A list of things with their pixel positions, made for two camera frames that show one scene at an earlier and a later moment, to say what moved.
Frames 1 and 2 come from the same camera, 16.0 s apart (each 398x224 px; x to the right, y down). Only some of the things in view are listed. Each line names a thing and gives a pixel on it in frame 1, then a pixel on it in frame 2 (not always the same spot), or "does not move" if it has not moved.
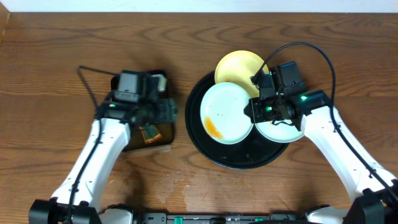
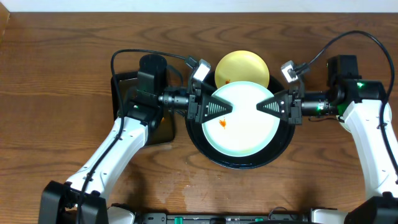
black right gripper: [252, 110] does not move
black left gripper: [168, 109] -> [194, 106]
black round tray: [251, 152] does not move
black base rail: [224, 218] does not move
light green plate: [281, 132] -> [246, 130]
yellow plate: [238, 67] does not move
